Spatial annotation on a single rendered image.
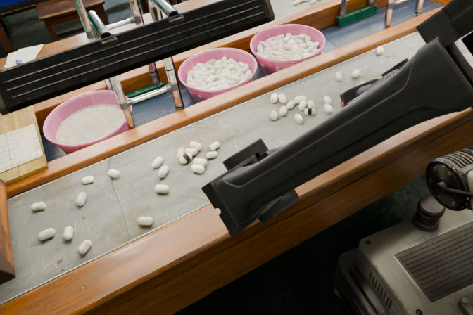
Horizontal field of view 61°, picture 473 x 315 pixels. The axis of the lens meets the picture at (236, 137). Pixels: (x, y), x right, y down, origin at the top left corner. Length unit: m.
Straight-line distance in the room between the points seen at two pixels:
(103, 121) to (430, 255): 1.02
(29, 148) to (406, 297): 1.07
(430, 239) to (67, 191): 0.98
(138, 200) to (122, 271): 0.20
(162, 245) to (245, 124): 0.44
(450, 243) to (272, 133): 0.57
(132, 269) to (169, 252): 0.08
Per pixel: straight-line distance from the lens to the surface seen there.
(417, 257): 1.22
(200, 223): 0.89
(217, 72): 1.38
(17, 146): 1.27
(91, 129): 1.29
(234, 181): 0.49
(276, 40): 1.56
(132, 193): 1.03
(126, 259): 0.89
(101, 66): 0.87
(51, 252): 1.01
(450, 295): 1.18
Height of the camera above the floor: 1.47
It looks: 41 degrees down
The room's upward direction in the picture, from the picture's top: 8 degrees counter-clockwise
